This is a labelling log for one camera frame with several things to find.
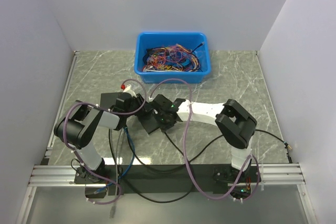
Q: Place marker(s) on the blue plastic bin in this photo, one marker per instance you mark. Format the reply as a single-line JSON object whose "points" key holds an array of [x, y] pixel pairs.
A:
{"points": [[171, 56]]}

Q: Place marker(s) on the black base beam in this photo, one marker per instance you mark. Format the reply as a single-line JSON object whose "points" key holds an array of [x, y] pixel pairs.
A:
{"points": [[213, 178]]}

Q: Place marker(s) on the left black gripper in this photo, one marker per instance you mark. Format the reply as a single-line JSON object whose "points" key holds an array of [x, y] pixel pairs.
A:
{"points": [[140, 100]]}

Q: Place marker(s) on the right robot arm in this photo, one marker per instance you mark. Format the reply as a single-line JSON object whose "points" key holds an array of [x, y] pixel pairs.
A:
{"points": [[235, 123]]}

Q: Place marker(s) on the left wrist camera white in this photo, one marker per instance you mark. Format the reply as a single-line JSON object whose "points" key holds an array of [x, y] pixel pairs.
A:
{"points": [[128, 89]]}

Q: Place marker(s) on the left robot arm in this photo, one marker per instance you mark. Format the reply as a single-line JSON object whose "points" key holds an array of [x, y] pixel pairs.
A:
{"points": [[80, 124]]}

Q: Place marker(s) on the black network switch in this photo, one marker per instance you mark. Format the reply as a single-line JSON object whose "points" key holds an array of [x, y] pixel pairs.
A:
{"points": [[112, 101], [149, 123]]}

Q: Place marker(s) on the aluminium rail frame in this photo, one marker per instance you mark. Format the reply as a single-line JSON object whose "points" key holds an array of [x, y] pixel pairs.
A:
{"points": [[53, 197]]}

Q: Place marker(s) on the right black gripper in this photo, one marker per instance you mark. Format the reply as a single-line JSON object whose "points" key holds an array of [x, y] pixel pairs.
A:
{"points": [[164, 126]]}

